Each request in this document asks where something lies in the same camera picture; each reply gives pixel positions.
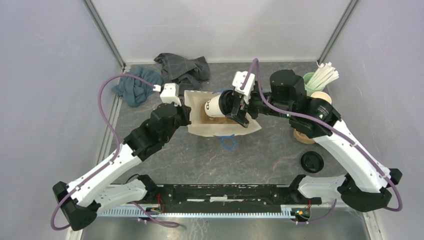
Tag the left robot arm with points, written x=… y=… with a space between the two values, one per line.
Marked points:
x=83 y=199

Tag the aluminium cable rail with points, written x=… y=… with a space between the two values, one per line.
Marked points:
x=132 y=211

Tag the printed paper takeout bag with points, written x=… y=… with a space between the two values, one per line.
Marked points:
x=225 y=132

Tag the brown cardboard cup carrier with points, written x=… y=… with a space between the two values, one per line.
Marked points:
x=301 y=137

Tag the right corner metal post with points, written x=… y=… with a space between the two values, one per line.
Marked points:
x=350 y=8

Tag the left corner metal post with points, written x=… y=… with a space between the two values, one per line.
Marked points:
x=93 y=12

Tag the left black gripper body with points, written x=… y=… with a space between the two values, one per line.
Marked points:
x=182 y=119

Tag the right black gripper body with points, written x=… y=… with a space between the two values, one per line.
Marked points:
x=256 y=105

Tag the white paper coffee cup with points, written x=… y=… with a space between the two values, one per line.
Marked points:
x=212 y=107

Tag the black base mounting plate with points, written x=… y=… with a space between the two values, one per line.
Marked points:
x=226 y=198

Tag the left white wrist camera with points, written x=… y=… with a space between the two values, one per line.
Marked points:
x=169 y=93

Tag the white wrapped straws bundle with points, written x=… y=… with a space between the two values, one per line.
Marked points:
x=325 y=74

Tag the stack of paper cups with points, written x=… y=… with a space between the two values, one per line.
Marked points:
x=322 y=95

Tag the black plastic lid on table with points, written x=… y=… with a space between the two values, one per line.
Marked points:
x=312 y=162

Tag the dark grey cloth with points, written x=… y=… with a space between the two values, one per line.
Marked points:
x=189 y=74

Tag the teal crumpled cloth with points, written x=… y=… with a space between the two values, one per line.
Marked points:
x=133 y=91

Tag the corner metal post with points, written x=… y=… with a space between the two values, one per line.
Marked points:
x=350 y=8
x=93 y=12

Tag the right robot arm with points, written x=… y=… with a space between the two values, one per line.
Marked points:
x=367 y=184

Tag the black plastic cup lid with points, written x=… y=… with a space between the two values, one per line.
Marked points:
x=225 y=102

